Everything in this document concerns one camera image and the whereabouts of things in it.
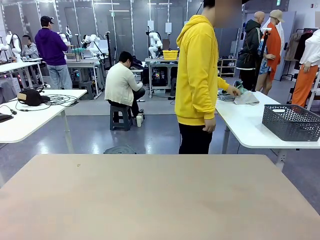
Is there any person's left hand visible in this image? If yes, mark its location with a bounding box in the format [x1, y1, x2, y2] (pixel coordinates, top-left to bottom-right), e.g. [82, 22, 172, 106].
[227, 85, 242, 98]

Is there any person's right hand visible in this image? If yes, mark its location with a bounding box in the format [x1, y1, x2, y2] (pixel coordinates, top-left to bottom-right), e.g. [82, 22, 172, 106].
[201, 117, 217, 133]

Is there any white terry towel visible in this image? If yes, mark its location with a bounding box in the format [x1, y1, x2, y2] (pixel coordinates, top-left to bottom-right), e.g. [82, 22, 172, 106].
[233, 91, 260, 106]

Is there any grey plastic mesh basket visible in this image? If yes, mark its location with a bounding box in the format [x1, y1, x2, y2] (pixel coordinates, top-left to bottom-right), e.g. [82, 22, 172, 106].
[261, 104, 320, 143]

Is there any person's left forearm yellow sleeve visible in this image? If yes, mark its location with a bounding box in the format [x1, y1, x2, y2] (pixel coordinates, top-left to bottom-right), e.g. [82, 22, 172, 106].
[216, 76, 231, 92]

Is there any person's right forearm yellow sleeve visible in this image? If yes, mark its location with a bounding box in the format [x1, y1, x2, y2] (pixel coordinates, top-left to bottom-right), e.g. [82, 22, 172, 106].
[192, 79, 217, 121]

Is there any yellow shopping basket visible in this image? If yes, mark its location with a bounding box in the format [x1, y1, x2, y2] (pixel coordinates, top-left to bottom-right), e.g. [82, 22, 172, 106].
[162, 49, 179, 60]

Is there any white shoe shelf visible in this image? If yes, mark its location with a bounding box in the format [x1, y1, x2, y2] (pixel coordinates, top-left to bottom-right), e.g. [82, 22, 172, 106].
[217, 57, 237, 78]

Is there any white height-adjustable table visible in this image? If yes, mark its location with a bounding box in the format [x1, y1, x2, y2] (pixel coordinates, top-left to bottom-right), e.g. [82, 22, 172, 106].
[214, 90, 320, 173]
[0, 89, 88, 154]

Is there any person in yellow hoodie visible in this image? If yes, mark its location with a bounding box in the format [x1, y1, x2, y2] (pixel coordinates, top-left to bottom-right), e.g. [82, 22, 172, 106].
[174, 0, 242, 155]

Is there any bald mannequin in dark jacket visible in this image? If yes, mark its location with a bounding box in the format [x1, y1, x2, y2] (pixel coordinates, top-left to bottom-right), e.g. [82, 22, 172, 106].
[236, 11, 266, 92]

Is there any mannequin in orange jacket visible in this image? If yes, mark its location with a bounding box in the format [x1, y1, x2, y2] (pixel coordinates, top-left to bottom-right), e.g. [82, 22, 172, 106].
[255, 9, 286, 96]

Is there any computer tower with coloured lights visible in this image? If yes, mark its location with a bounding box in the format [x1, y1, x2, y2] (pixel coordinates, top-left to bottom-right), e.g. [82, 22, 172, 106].
[151, 67, 169, 87]

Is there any mannequin in orange trousers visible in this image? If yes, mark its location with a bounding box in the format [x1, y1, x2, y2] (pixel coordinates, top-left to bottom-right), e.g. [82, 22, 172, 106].
[291, 29, 320, 108]

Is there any clothes rack with coats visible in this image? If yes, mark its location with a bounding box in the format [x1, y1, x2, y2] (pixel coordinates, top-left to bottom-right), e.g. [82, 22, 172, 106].
[284, 28, 313, 76]

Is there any grey metal workbench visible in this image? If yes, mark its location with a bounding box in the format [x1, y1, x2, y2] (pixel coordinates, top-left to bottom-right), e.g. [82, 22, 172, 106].
[144, 57, 180, 99]

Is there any grey plastic stool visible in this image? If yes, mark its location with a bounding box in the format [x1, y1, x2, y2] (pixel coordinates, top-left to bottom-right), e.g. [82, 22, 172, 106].
[109, 104, 133, 132]

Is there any dark clothes pile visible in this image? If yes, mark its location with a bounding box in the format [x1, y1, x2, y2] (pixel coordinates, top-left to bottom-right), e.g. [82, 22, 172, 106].
[130, 55, 146, 70]

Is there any seated person in cream cardigan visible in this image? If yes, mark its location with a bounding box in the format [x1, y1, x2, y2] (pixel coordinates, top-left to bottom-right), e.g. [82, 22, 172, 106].
[104, 51, 146, 121]

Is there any small grey step stool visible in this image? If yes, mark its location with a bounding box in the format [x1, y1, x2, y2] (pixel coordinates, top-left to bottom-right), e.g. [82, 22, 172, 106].
[78, 80, 95, 101]

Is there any grey background desk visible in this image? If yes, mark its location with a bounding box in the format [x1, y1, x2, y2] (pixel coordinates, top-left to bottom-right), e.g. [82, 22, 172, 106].
[66, 57, 106, 97]

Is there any person in purple hoodie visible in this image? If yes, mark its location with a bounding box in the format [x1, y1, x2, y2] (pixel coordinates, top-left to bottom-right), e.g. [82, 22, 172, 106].
[34, 15, 73, 90]

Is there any black cap with tan patch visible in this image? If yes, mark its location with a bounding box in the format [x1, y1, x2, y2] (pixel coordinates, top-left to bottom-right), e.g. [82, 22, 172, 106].
[17, 88, 51, 107]

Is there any seated person in grey hoodie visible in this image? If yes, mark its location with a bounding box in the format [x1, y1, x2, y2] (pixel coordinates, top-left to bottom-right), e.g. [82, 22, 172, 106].
[21, 34, 41, 60]

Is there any white background desk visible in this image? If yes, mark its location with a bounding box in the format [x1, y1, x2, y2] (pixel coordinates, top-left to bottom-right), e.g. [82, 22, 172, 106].
[0, 61, 46, 90]

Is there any black flat device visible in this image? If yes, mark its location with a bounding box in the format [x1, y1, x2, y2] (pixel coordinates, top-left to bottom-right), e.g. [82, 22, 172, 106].
[0, 112, 14, 123]

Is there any grey jacket on chair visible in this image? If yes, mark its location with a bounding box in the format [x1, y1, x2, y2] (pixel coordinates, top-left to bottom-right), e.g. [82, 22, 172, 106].
[0, 79, 17, 104]

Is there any black camera tripod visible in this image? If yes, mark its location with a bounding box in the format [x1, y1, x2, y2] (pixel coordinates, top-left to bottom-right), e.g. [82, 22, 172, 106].
[104, 31, 116, 70]

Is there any black cable bundle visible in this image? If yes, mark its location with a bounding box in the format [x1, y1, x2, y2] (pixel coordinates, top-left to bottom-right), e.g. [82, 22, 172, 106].
[14, 93, 80, 112]

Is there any thin black cable with connector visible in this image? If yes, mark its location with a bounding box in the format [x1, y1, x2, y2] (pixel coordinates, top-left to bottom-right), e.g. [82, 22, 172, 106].
[0, 104, 18, 116]

